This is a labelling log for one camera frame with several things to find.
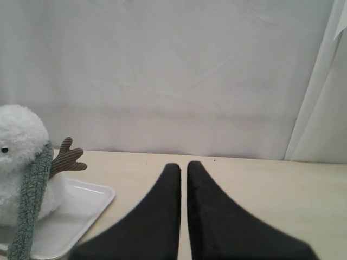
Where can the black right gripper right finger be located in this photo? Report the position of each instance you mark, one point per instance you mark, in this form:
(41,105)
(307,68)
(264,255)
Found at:
(219,228)

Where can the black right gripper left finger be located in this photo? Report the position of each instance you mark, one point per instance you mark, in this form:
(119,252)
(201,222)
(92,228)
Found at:
(150,231)

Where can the green knitted scarf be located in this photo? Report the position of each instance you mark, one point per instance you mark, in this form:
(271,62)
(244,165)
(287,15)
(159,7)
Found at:
(32,191)

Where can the white plush snowman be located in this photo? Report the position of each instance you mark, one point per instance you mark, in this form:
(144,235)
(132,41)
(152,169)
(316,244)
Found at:
(23,137)

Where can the white square plastic tray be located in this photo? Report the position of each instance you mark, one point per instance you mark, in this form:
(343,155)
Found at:
(57,234)

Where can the white backdrop curtain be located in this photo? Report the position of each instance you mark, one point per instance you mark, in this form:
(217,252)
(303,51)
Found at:
(247,79)

